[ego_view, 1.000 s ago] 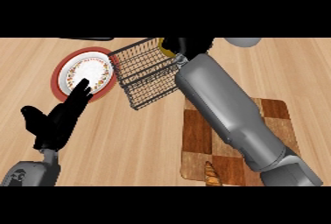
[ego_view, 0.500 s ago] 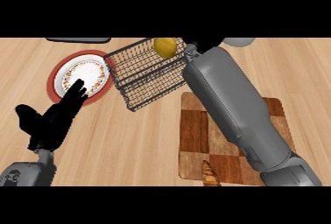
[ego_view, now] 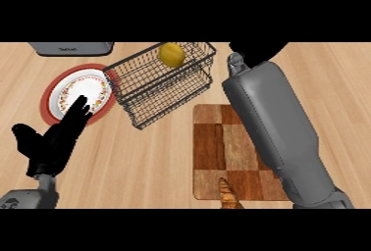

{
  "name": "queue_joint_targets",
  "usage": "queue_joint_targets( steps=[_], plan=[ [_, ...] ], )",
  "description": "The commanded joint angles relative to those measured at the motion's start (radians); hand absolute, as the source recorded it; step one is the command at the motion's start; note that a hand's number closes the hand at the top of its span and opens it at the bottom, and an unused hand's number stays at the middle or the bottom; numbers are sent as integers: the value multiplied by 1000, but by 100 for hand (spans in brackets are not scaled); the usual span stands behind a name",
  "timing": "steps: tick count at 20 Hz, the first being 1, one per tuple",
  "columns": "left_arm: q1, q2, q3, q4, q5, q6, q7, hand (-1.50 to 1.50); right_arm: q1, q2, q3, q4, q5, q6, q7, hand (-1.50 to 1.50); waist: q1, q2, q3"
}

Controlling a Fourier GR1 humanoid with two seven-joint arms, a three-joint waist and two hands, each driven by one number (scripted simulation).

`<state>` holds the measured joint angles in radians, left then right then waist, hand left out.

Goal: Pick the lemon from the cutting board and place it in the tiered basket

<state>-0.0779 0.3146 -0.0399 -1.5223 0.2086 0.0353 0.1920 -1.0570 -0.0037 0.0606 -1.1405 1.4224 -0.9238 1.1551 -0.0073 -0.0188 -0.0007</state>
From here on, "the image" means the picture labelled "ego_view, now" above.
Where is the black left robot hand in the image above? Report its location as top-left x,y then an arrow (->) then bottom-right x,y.
10,94 -> 95,178

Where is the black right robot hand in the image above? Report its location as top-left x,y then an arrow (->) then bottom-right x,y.
228,41 -> 290,70

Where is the yellow lemon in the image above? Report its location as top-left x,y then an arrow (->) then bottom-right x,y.
158,42 -> 186,69

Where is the checkered wooden cutting board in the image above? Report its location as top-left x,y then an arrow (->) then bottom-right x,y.
191,103 -> 291,201

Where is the round red placemat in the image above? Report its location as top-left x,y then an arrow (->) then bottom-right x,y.
38,63 -> 118,127

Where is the white plate with patterned rim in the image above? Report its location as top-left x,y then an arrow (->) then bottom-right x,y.
47,69 -> 114,122

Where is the grey appliance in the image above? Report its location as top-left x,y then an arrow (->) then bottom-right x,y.
27,41 -> 115,58

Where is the black wire tiered basket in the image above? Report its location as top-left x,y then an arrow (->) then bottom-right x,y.
102,41 -> 219,131

